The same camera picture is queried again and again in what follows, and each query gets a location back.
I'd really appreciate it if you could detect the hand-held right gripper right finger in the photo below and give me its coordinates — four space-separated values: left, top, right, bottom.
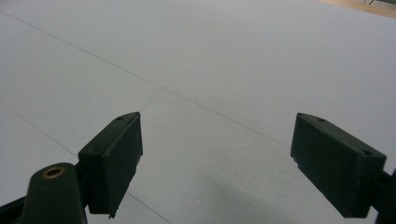
290 112 388 219

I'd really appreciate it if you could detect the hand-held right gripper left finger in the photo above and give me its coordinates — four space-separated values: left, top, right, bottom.
77 111 145 219

